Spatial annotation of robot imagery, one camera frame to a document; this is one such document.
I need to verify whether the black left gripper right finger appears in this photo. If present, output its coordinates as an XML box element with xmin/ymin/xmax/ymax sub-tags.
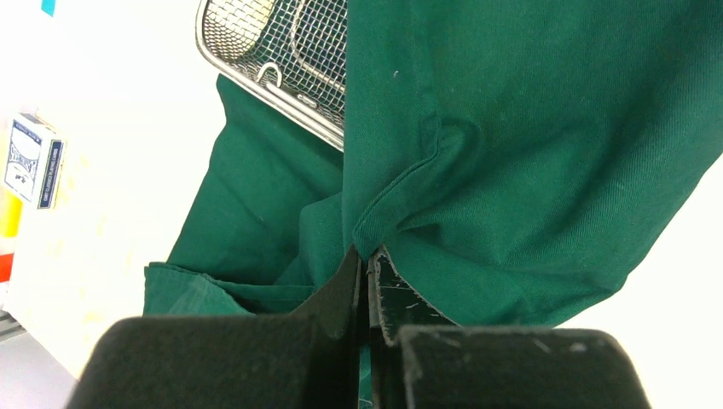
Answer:
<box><xmin>367</xmin><ymin>248</ymin><xmax>650</xmax><ymax>408</ymax></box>

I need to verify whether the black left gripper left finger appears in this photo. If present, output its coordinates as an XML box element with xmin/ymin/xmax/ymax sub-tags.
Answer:
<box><xmin>67</xmin><ymin>249</ymin><xmax>362</xmax><ymax>408</ymax></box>

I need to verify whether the dark green surgical drape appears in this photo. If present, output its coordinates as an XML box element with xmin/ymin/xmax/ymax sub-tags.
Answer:
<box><xmin>144</xmin><ymin>1</ymin><xmax>722</xmax><ymax>325</ymax></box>

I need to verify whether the metal mesh instrument tray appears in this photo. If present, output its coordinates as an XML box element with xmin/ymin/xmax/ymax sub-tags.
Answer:
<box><xmin>195</xmin><ymin>0</ymin><xmax>348</xmax><ymax>151</ymax></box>

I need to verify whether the small orange block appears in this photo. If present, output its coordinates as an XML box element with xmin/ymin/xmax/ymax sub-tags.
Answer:
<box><xmin>0</xmin><ymin>253</ymin><xmax>14</xmax><ymax>283</ymax></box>

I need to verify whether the yellow toy piece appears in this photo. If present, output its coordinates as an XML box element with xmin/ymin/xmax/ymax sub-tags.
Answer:
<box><xmin>1</xmin><ymin>188</ymin><xmax>23</xmax><ymax>238</ymax></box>

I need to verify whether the playing card box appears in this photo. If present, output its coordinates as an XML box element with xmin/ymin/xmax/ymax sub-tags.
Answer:
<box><xmin>3</xmin><ymin>112</ymin><xmax>67</xmax><ymax>210</ymax></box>

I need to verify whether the teal block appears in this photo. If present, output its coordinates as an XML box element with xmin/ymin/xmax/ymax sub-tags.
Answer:
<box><xmin>40</xmin><ymin>0</ymin><xmax>56</xmax><ymax>17</ymax></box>

